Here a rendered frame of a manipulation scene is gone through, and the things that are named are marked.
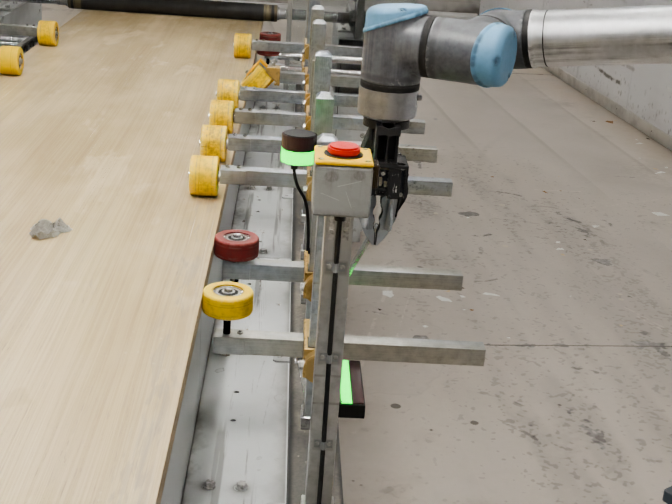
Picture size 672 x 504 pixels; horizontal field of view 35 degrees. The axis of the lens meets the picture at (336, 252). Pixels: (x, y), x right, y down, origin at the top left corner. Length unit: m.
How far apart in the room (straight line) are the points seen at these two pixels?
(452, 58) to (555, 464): 1.77
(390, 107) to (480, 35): 0.17
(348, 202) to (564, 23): 0.53
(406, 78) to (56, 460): 0.74
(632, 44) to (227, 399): 0.93
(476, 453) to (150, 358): 1.75
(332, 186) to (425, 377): 2.24
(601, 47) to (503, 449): 1.72
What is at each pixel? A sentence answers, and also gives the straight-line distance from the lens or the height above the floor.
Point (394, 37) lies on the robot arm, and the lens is 1.58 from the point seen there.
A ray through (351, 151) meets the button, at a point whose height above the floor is 1.23.
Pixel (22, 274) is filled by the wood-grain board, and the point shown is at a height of 0.90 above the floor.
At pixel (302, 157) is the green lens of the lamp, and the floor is 1.08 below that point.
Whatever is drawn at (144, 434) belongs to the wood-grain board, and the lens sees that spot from 1.31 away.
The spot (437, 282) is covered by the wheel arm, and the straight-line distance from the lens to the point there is 1.95.
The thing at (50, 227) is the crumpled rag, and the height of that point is 0.91.
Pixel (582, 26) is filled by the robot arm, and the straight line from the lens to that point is 1.66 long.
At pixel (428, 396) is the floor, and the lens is 3.37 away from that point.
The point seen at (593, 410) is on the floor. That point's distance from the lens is 3.44.
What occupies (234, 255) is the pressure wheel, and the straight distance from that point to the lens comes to 1.89.
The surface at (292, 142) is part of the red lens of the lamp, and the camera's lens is 1.80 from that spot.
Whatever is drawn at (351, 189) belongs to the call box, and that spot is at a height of 1.19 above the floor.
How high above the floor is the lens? 1.56
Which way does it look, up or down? 20 degrees down
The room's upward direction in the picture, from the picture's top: 4 degrees clockwise
